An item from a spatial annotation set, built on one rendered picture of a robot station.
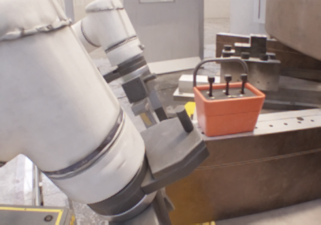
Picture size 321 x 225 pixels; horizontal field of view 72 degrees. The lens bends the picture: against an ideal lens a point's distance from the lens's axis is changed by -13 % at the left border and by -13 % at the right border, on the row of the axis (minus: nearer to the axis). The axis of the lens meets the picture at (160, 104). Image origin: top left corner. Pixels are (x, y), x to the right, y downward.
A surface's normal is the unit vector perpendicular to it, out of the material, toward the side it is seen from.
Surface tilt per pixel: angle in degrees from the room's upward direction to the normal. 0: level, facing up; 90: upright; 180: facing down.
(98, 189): 95
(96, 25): 90
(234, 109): 97
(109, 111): 72
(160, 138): 24
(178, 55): 90
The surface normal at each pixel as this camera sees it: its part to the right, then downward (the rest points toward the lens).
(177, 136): -0.40, -0.75
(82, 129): 0.64, 0.19
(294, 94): -0.28, 0.07
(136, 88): -0.11, 0.29
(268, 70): -0.29, 0.39
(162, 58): 0.42, 0.34
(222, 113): 0.15, 0.49
